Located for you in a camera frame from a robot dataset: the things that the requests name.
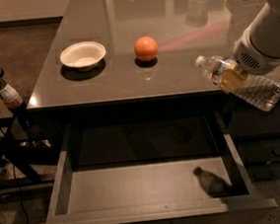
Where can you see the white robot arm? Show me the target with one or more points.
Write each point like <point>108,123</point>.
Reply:
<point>247,10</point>

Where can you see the clear plastic water bottle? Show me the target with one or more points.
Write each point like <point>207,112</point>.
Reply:
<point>259,91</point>

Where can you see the white paper bowl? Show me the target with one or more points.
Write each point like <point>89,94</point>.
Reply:
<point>83,55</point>

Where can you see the dark soda bottle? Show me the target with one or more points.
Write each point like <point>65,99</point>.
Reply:
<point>15,104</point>

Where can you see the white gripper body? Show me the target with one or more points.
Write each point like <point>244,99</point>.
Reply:
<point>248,61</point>

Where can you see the grey counter cabinet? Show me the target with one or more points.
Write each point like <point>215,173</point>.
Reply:
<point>134,59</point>

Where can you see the black side stand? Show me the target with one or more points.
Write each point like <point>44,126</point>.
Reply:
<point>23,149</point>

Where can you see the open grey top drawer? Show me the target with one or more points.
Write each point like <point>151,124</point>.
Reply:
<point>184,169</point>

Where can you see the orange fruit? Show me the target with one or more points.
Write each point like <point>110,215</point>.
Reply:
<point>146,49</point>

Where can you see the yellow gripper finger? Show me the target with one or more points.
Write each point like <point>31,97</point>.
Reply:
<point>233,79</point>

